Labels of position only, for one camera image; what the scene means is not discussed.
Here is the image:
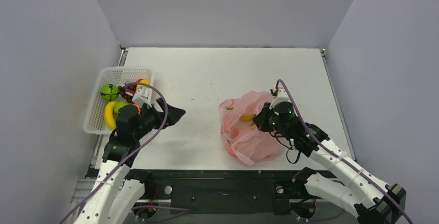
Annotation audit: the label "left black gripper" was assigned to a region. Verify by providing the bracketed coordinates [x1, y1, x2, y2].
[133, 98, 185, 140]

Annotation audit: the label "pink plastic bag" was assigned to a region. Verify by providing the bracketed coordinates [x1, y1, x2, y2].
[219, 91, 284, 167]

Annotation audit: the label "green fake fruit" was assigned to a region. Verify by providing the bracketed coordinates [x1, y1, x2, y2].
[99, 84, 120, 101]

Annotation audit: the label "yellow fake fruit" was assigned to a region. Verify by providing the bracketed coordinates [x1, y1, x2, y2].
[239, 114, 256, 122]

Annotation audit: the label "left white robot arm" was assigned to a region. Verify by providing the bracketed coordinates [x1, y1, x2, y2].
[75, 98, 186, 223]

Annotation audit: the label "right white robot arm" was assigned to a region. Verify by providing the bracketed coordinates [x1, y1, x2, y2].
[253, 101, 406, 223]

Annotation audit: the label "yellow fake lemon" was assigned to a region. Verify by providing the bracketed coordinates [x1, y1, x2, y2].
[136, 79, 150, 89]

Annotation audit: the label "purple fake grapes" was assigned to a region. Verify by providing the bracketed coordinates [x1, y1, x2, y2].
[118, 85, 135, 102]

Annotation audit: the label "green fake pear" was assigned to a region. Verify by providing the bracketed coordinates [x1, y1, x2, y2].
[113, 101, 130, 114]

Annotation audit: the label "yellow fake banana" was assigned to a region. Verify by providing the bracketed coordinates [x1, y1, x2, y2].
[104, 101, 116, 130]

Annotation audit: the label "white plastic basket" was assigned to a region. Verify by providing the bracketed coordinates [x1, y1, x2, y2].
[83, 66, 155, 135]

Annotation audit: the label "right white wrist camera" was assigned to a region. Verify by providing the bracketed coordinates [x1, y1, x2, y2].
[269, 86, 291, 109]

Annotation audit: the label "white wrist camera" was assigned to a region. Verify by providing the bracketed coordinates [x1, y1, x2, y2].
[132, 85, 152, 108]
[269, 86, 291, 109]

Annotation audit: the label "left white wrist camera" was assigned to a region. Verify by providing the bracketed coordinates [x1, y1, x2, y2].
[132, 85, 152, 108]

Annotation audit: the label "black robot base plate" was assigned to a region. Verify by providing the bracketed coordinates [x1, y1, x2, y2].
[127, 169, 313, 215]

